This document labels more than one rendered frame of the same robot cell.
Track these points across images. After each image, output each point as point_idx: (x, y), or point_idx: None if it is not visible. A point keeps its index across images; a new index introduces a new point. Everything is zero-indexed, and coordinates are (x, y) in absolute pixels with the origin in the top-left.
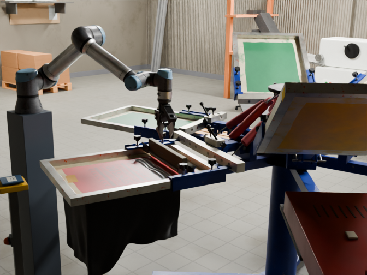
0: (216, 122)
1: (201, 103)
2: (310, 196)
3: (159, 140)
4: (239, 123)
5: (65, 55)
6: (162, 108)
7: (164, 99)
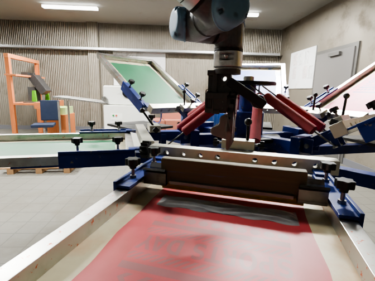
0: (163, 131)
1: (143, 110)
2: None
3: (148, 161)
4: (198, 126)
5: None
6: (233, 86)
7: (239, 66)
